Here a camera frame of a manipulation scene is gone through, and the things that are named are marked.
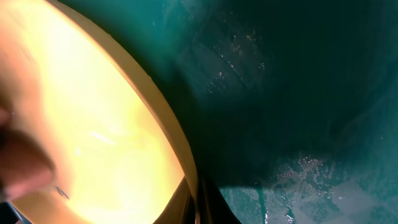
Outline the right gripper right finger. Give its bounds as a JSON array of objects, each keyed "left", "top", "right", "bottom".
[{"left": 197, "top": 176, "right": 241, "bottom": 224}]

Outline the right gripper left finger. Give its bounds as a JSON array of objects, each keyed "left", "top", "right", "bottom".
[{"left": 154, "top": 178, "right": 192, "bottom": 224}]

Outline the yellow-green plate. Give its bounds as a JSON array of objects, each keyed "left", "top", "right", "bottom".
[{"left": 1, "top": 0, "right": 198, "bottom": 223}]

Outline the teal plastic serving tray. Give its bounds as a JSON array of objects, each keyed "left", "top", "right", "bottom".
[{"left": 65, "top": 0, "right": 397, "bottom": 223}]

